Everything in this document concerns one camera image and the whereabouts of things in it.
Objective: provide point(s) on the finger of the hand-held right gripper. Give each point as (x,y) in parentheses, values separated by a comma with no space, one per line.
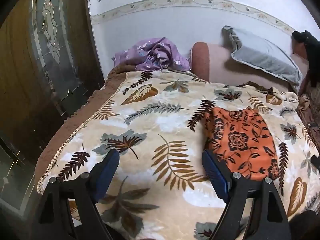
(315,160)

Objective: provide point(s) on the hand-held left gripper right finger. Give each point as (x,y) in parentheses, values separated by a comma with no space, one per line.
(214,172)

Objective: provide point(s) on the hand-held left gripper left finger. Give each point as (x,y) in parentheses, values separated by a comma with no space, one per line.
(108,170)

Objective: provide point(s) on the orange floral cloth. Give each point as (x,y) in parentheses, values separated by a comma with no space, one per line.
(240,140)

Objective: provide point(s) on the leaf print blanket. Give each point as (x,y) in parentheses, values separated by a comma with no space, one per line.
(160,140)

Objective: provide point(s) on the wooden glass panel door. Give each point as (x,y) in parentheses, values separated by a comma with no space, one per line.
(42,85)

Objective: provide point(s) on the pink bolster pillow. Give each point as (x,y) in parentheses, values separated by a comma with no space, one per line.
(220,65)

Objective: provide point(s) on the black cloth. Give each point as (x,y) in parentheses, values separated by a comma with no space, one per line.
(310,52)

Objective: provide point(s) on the grey frilled pillow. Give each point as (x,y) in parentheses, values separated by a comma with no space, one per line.
(262,55)

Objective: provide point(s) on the purple floral cloth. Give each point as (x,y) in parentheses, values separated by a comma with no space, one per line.
(152,55)

